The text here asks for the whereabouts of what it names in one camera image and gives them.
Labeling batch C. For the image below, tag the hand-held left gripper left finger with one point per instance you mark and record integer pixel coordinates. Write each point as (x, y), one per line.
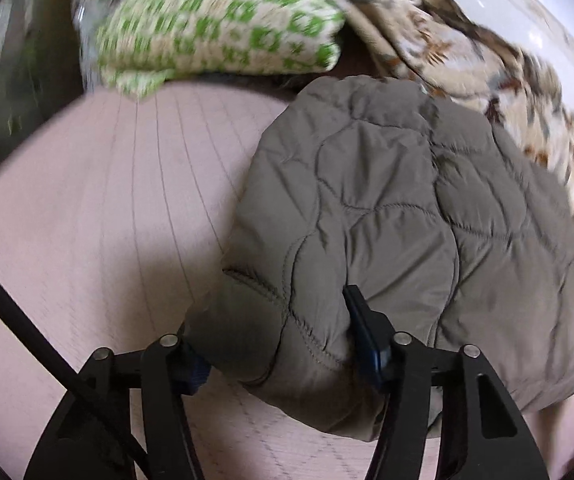
(193, 371)

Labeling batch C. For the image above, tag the grey quilted jacket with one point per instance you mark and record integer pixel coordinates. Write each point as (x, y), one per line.
(392, 185)

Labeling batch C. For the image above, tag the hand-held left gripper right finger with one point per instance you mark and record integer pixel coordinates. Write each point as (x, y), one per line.
(368, 342)

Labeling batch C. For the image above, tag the green patterned pillow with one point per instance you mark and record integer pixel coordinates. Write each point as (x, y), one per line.
(217, 25)

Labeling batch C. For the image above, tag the leaf print blanket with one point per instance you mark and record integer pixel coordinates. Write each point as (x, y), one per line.
(467, 45)

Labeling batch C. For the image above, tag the pink quilted bed sheet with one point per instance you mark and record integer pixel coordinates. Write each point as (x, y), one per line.
(117, 185)

